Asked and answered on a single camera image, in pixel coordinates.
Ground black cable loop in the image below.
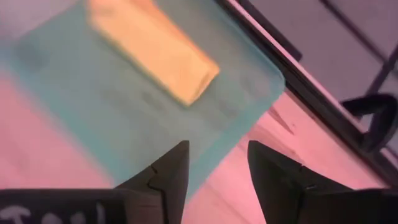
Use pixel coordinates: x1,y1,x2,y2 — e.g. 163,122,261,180
340,93,398,153

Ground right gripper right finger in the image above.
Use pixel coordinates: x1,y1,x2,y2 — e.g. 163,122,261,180
248,140,352,224

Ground teal plastic basket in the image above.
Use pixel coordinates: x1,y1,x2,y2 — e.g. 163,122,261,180
0,0,286,200

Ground yellow microfiber towel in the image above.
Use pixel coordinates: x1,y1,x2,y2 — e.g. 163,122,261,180
85,0,221,107

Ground black aluminium table frame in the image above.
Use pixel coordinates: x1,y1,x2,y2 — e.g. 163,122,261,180
214,0,398,190

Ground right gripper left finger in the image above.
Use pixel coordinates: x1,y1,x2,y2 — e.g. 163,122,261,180
114,139,190,224

